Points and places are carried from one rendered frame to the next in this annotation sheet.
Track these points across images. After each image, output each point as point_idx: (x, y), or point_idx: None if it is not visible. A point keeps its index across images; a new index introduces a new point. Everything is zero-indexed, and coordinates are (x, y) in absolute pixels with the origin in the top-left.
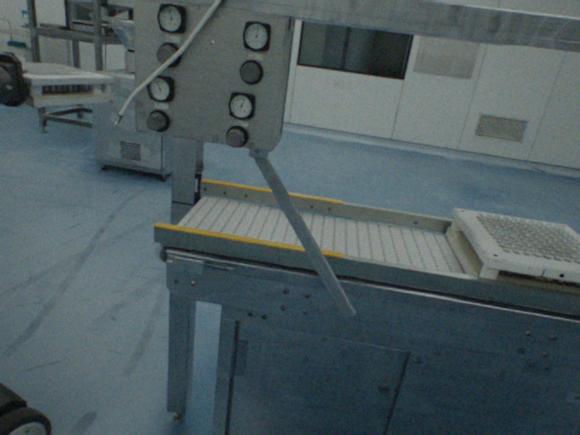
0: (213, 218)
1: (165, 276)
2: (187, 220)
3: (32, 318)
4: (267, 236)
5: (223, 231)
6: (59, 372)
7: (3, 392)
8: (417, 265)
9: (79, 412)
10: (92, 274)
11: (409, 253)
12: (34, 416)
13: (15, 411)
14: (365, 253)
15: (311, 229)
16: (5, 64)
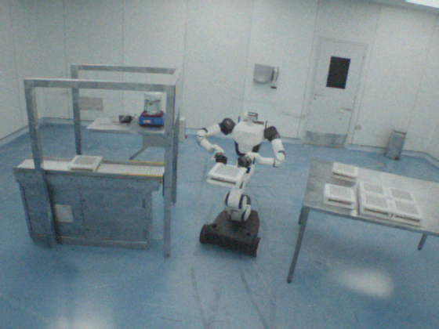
0: (156, 172)
1: (207, 325)
2: (161, 171)
3: (248, 283)
4: (143, 170)
5: (153, 170)
6: (215, 265)
7: (212, 229)
8: (110, 167)
9: (199, 254)
10: (248, 316)
11: (110, 169)
12: (201, 229)
13: (205, 228)
14: (121, 168)
15: (132, 172)
16: (219, 156)
